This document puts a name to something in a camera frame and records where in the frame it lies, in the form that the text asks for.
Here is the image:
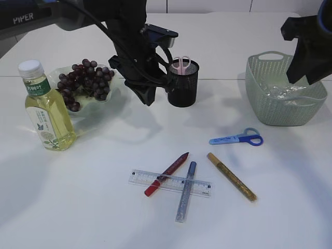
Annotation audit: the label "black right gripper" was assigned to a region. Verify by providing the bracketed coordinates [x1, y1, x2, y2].
[281, 1, 331, 85]

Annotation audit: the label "red crayon pen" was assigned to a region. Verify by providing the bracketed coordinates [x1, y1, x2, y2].
[144, 152, 189, 197]

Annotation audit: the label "yellow tea bottle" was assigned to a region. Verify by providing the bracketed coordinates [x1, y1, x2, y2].
[18, 60, 76, 151]

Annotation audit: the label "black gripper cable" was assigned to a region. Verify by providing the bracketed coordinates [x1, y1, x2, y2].
[58, 0, 174, 86]

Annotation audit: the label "purple artificial grape bunch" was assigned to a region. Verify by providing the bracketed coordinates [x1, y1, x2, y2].
[56, 59, 115, 112]

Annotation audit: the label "gold glitter pen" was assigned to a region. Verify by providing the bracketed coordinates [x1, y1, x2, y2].
[207, 153, 257, 202]

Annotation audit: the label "black mesh pen holder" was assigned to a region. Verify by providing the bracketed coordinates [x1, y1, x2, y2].
[168, 60, 200, 107]

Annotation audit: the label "green plastic woven basket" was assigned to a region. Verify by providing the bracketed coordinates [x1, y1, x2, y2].
[245, 51, 327, 127]

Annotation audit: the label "blue black left robot arm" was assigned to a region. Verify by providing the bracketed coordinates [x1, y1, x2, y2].
[1, 0, 178, 106]

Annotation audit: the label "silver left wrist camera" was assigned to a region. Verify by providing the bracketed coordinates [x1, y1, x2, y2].
[145, 23, 178, 48]

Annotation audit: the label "blue scissors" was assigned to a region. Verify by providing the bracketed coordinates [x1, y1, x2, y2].
[209, 128, 264, 146]

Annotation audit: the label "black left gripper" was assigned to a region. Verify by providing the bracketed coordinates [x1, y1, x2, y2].
[82, 1, 172, 106]

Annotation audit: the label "clear plastic ruler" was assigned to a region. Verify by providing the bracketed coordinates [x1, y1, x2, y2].
[129, 169, 213, 197]

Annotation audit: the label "green wavy glass plate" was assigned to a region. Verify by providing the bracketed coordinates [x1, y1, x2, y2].
[47, 64, 119, 116]

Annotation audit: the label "clear plastic sheet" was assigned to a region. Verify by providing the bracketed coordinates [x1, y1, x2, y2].
[260, 81, 307, 100]

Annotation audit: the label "blue glitter pen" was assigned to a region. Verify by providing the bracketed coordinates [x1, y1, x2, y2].
[175, 161, 197, 223]

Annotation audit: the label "pink purple scissors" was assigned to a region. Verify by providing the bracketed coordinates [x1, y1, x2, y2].
[171, 56, 191, 75]

